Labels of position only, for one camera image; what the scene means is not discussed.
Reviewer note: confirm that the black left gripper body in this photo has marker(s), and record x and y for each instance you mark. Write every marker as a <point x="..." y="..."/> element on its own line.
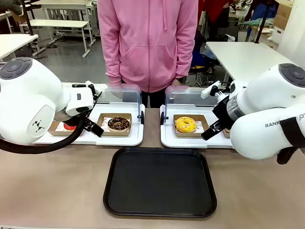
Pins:
<point x="87" y="120"/>

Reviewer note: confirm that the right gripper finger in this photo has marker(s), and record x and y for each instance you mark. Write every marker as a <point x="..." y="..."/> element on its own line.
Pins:
<point x="207" y="134"/>
<point x="218" y="122"/>

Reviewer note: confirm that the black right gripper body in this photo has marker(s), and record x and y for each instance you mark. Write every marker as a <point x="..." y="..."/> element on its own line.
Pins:
<point x="222" y="108"/>

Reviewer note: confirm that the clear display cover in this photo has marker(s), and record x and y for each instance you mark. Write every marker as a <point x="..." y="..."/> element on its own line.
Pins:
<point x="188" y="96"/>
<point x="128" y="95"/>

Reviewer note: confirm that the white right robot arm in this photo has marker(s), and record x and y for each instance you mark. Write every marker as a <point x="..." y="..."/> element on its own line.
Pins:
<point x="267" y="105"/>

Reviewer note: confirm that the person's left forearm pink sleeve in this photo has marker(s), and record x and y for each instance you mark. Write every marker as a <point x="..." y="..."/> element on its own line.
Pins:
<point x="184" y="59"/>

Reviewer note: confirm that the person's right forearm pink sleeve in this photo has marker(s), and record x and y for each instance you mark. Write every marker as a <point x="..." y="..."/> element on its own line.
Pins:
<point x="112" y="59"/>

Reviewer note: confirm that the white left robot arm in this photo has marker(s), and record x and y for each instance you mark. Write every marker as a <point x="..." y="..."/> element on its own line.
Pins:
<point x="26" y="95"/>

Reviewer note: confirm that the brown cardboard donut box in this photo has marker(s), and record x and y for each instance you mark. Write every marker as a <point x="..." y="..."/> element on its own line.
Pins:
<point x="227" y="134"/>
<point x="188" y="135"/>
<point x="114" y="134"/>
<point x="53" y="132"/>

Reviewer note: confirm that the chocolate donut with nuts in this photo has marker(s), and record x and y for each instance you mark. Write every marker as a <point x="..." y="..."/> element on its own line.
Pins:
<point x="113" y="126"/>

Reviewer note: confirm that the red glazed donut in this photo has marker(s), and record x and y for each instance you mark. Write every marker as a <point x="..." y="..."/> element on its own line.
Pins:
<point x="69" y="126"/>

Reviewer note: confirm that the white display tray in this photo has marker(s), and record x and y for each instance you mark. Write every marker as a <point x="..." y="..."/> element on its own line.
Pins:
<point x="114" y="140"/>
<point x="188" y="142"/>

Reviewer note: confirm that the yellow sprinkled donut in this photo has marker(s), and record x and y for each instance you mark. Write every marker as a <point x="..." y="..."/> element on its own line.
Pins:
<point x="182" y="127"/>

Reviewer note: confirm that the black serving tray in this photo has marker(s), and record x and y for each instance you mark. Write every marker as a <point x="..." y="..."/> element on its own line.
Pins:
<point x="159" y="181"/>

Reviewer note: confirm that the person's right hand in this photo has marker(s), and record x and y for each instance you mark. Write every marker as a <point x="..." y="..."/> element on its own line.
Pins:
<point x="114" y="80"/>

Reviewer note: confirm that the person's left hand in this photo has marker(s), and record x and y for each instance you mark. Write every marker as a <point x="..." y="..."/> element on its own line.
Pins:
<point x="177" y="82"/>

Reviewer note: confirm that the black wrist watch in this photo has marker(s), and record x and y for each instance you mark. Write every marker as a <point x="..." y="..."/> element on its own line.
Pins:
<point x="184" y="79"/>

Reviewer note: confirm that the blue cloth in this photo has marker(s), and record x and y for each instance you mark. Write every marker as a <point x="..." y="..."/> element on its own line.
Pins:
<point x="198" y="59"/>

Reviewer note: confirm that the large white table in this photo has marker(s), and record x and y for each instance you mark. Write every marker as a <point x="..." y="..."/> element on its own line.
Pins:
<point x="243" y="57"/>

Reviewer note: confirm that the green sheet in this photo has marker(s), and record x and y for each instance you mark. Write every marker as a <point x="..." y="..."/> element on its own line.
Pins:
<point x="255" y="22"/>

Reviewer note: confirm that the white box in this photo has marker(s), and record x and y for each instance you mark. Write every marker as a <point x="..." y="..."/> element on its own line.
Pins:
<point x="278" y="34"/>

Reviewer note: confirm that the person in red top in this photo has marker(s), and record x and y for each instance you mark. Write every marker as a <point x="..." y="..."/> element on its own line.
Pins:
<point x="218" y="14"/>

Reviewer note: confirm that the black pole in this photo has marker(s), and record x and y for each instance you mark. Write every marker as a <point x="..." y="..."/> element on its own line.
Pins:
<point x="263" y="21"/>
<point x="26" y="16"/>

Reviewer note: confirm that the person in pink hoodie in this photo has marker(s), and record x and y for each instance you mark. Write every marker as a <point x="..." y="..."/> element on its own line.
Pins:
<point x="147" y="43"/>

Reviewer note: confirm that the white table with metal legs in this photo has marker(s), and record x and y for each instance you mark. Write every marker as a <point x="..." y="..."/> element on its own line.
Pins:
<point x="59" y="23"/>

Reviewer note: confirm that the person in blue top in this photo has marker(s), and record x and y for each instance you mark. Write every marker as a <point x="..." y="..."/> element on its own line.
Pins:
<point x="259" y="8"/>

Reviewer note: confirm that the large cardboard box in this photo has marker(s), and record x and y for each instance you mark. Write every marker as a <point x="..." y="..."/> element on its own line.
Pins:
<point x="283" y="14"/>

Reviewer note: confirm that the white desk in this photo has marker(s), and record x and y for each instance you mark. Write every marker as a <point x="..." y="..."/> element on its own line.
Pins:
<point x="66" y="3"/>

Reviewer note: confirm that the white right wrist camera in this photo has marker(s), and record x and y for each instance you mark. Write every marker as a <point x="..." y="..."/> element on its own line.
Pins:
<point x="207" y="91"/>

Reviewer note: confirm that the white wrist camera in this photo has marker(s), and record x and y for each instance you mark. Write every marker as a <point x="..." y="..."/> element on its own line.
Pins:
<point x="90" y="86"/>
<point x="207" y="91"/>

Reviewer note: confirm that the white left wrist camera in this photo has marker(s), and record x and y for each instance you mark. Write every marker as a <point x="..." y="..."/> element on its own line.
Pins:
<point x="90" y="86"/>

